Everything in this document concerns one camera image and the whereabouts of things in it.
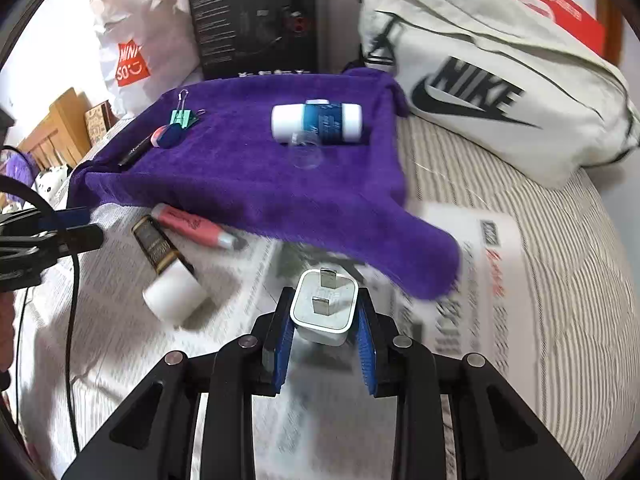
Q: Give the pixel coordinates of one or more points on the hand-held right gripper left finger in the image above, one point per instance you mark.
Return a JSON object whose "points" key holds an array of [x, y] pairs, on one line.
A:
{"points": [[280, 355]]}

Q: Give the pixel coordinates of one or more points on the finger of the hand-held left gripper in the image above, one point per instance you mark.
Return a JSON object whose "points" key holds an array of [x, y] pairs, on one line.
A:
{"points": [[65, 216], [80, 239]]}

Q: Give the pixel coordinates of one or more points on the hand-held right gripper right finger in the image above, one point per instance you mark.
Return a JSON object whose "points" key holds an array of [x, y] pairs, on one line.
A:
{"points": [[367, 355]]}

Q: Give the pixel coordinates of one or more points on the white charger plug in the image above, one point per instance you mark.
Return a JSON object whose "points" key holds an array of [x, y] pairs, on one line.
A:
{"points": [[325, 310]]}

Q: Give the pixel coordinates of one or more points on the black pen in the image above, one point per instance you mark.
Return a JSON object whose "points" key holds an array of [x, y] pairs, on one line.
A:
{"points": [[135, 151]]}

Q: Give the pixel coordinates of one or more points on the pink and blue eraser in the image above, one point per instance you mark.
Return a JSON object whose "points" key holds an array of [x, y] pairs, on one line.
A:
{"points": [[167, 136]]}

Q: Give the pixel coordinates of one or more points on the green binder clip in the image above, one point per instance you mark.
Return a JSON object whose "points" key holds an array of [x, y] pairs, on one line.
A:
{"points": [[182, 117]]}

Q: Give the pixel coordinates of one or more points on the white bottle with blue label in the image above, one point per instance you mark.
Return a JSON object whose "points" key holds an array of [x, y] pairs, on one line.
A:
{"points": [[320, 120]]}

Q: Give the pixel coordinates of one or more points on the white spotted plush toy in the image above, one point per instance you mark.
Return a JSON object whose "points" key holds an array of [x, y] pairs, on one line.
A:
{"points": [[52, 182]]}

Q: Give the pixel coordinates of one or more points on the purple plush toy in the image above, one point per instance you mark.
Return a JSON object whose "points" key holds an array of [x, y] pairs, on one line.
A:
{"points": [[15, 170]]}

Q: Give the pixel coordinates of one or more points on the wooden furniture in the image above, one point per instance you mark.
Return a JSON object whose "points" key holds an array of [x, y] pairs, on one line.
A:
{"points": [[55, 130]]}

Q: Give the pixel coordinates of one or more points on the black gold tube white cap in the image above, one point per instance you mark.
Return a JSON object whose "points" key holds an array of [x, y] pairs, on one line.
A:
{"points": [[165, 265]]}

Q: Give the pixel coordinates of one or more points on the patterned brown box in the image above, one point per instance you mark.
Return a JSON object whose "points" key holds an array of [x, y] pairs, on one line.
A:
{"points": [[97, 122]]}

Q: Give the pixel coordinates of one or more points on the pink highlighter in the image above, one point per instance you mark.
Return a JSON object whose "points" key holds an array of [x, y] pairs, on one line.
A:
{"points": [[190, 225]]}

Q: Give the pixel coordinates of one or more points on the newspaper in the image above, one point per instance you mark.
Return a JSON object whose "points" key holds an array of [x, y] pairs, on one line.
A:
{"points": [[125, 350]]}

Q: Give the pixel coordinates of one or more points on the purple towel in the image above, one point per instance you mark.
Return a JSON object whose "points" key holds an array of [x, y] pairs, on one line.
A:
{"points": [[250, 190]]}

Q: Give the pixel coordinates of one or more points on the white plastic shopping bag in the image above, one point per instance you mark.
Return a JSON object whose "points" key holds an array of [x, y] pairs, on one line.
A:
{"points": [[145, 25]]}

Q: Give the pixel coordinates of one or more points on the black headset box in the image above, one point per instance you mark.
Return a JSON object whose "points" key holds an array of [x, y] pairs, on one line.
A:
{"points": [[250, 20]]}

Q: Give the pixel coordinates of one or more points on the grey waist bag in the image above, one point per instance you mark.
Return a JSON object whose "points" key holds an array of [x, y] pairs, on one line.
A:
{"points": [[500, 60]]}

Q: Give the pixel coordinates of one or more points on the brown wooden frame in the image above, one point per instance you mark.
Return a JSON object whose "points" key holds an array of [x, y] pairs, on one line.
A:
{"points": [[611, 25]]}

